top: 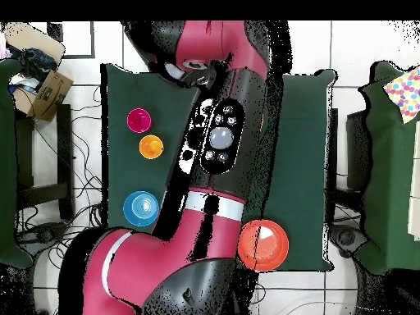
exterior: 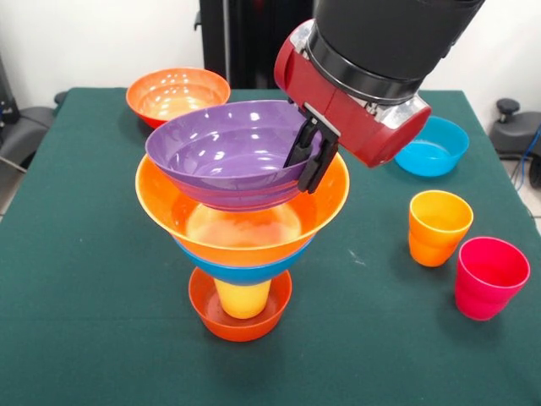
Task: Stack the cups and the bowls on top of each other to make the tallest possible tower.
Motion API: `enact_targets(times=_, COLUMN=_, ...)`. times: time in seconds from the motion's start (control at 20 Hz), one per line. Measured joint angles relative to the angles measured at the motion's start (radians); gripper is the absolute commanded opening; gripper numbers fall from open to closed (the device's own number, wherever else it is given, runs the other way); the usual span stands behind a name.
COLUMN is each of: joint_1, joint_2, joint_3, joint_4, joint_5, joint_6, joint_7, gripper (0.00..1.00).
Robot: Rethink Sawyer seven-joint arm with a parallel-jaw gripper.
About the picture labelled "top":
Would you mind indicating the large red bowl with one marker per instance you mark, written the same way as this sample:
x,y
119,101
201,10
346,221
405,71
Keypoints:
x,y
269,246

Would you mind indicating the green cloth covered table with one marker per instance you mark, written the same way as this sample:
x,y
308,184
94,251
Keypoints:
x,y
390,164
6,164

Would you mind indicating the small blue bowl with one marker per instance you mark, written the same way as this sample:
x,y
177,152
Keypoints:
x,y
141,208

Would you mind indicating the orange cup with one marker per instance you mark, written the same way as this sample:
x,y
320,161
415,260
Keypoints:
x,y
151,147

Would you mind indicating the black bench stand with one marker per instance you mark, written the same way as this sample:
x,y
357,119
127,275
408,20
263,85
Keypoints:
x,y
64,160

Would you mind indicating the grey black floor base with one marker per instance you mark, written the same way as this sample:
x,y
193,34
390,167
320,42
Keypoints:
x,y
39,234
347,238

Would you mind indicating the cardboard box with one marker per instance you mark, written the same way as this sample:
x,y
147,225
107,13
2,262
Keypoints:
x,y
51,95

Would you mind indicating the black plastic bag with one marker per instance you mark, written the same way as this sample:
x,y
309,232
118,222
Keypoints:
x,y
37,62

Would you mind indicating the pink cup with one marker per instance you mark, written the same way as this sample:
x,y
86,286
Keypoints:
x,y
139,120

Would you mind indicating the black metal frame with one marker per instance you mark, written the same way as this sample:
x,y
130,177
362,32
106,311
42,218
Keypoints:
x,y
55,31

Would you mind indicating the dark green tablecloth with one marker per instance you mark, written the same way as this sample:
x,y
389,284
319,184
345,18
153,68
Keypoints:
x,y
302,147

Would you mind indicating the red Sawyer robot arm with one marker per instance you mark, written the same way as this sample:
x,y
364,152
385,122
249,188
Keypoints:
x,y
147,262

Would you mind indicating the polka dot paper sheet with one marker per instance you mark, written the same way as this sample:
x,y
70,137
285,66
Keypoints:
x,y
407,95

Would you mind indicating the black computer tower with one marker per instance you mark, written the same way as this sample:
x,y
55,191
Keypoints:
x,y
356,151

